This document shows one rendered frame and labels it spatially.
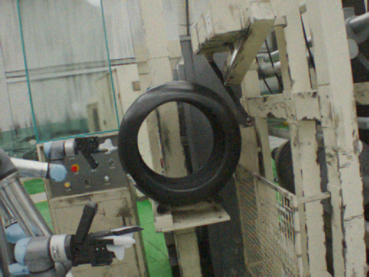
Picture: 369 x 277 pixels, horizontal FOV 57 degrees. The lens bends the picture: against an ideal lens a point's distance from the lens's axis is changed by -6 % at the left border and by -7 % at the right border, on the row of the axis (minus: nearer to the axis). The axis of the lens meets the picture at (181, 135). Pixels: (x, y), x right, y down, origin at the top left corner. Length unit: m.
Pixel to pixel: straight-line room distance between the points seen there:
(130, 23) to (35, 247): 11.13
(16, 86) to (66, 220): 8.78
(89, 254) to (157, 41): 1.39
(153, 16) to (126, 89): 3.38
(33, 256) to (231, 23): 1.11
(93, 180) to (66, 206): 0.24
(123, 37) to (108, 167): 9.56
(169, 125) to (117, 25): 9.85
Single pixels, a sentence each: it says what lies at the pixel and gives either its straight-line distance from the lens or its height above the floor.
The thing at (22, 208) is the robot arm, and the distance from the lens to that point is 1.15.
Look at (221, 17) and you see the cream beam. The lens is 1.50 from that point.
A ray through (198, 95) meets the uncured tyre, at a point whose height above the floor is 1.40.
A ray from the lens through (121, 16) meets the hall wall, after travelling 11.91.
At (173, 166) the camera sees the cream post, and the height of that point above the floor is 1.03.
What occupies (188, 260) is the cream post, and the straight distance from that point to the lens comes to 2.24.
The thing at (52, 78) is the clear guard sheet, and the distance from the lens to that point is 2.37.
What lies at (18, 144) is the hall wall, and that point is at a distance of 10.86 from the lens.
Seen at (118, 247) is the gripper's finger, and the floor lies 1.05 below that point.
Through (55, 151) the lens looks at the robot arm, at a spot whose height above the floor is 1.25.
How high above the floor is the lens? 1.38
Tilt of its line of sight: 5 degrees down
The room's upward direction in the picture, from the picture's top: 8 degrees counter-clockwise
